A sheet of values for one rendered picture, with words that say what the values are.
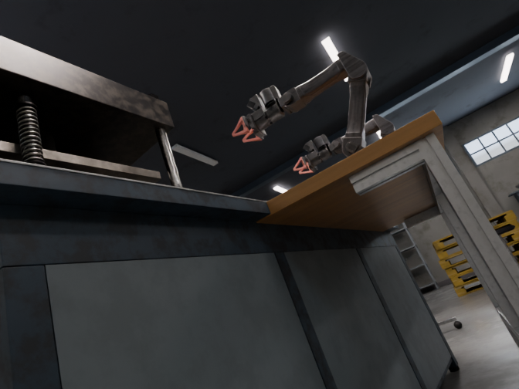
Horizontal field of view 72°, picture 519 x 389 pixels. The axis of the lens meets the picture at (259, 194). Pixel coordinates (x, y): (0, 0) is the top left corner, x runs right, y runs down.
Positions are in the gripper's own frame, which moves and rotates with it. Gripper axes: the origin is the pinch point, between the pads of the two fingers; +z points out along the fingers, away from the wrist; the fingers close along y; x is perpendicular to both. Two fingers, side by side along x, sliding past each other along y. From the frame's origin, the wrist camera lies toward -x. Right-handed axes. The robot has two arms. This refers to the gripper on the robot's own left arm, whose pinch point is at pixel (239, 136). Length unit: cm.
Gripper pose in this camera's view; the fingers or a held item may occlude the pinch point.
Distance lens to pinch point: 142.3
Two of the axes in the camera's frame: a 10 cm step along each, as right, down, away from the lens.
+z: -8.1, 4.7, 3.5
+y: -4.8, -1.6, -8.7
